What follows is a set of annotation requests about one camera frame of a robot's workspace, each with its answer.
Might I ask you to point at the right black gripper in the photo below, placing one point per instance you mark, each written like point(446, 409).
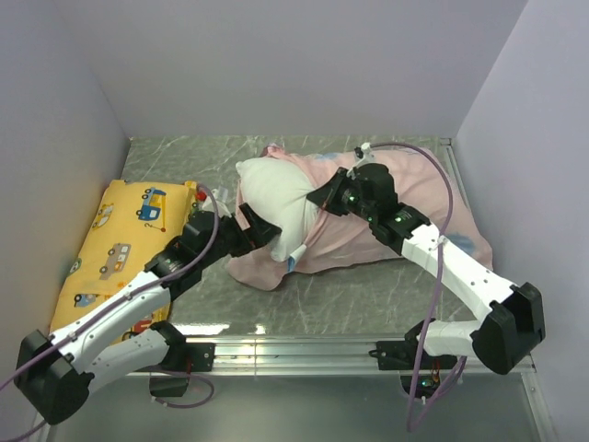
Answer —
point(327, 195)

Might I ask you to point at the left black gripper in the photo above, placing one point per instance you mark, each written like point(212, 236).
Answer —
point(259, 231)

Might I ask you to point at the white pillow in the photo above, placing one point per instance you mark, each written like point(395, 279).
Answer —
point(276, 190)

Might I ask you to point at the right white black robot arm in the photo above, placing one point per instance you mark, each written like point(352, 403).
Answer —
point(508, 318)

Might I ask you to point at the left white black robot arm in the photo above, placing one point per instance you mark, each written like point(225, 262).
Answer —
point(58, 372)

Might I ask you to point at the yellow car print pillow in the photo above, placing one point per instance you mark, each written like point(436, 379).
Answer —
point(134, 222)

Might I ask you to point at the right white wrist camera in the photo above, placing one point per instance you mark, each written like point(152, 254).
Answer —
point(363, 155)

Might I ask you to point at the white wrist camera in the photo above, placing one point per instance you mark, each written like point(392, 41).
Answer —
point(204, 200)
point(363, 155)

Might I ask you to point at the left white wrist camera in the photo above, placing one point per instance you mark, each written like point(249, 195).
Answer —
point(204, 200)

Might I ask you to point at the right side aluminium rail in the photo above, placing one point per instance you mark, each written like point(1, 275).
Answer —
point(446, 154)

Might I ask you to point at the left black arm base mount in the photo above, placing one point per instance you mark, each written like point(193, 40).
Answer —
point(181, 370)

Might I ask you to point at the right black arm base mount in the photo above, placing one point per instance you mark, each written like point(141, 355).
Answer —
point(400, 356)

